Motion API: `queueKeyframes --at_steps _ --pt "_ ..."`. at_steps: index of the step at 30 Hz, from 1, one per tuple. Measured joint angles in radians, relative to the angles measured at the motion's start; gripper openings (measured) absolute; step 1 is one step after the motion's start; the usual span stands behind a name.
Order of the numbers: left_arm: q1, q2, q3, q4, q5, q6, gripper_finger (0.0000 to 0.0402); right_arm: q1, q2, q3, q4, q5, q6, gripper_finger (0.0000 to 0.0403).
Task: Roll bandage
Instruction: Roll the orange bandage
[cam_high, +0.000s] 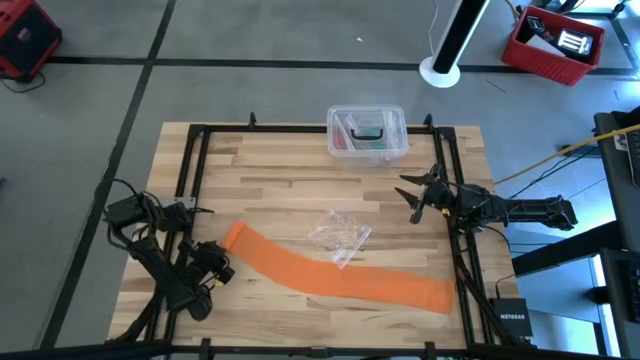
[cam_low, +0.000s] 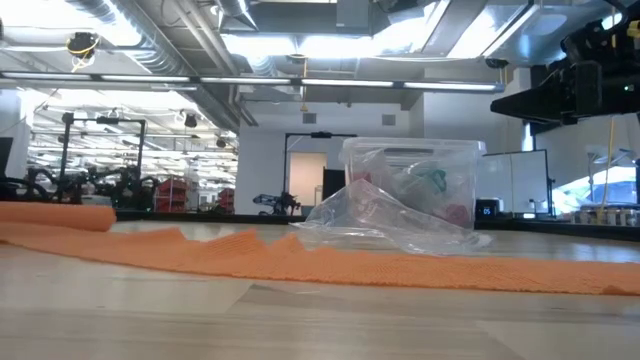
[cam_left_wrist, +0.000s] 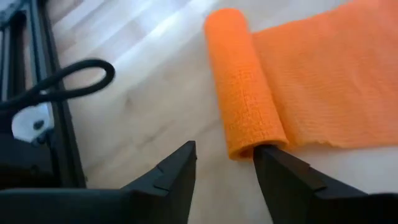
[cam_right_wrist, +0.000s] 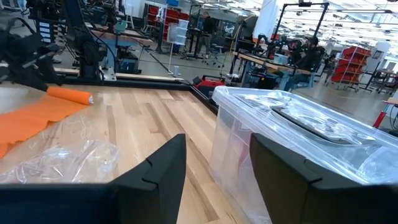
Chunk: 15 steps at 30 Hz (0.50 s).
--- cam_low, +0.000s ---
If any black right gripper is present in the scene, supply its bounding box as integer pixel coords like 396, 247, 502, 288
490, 19, 640, 126

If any clear plastic zip bag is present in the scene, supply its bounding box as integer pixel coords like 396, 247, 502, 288
292, 178, 494, 256

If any orange elastic bandage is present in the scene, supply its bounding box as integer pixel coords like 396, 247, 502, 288
0, 201, 640, 297

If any white board panel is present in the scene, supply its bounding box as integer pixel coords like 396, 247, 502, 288
477, 148, 551, 217

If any clear plastic storage bin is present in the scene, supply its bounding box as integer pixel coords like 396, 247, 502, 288
339, 137, 487, 231

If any small black digital clock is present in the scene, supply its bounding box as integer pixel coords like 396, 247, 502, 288
474, 198, 501, 219

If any green item in bin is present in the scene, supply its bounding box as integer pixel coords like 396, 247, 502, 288
427, 168, 449, 194

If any row of jars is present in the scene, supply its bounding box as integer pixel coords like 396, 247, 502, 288
569, 207, 640, 227

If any red item in bin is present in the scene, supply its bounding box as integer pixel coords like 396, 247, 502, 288
443, 203, 471, 227

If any black upright panel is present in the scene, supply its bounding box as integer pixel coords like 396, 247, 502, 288
322, 168, 347, 201

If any small red shelf rack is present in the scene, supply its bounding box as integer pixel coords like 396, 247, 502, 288
217, 187, 236, 214

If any large red shelf rack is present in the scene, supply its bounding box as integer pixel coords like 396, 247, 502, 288
154, 177, 189, 214

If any long ceiling light bar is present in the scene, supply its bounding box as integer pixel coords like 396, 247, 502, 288
0, 71, 505, 95

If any black monitor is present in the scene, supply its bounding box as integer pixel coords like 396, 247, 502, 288
0, 137, 15, 179

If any black metal frame stand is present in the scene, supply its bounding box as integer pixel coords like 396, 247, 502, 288
283, 132, 359, 209

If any black metal rig frame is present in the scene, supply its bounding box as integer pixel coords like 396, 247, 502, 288
59, 112, 147, 201

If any black ceiling device yellow cable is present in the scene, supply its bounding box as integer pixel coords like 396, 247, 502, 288
66, 31, 101, 72

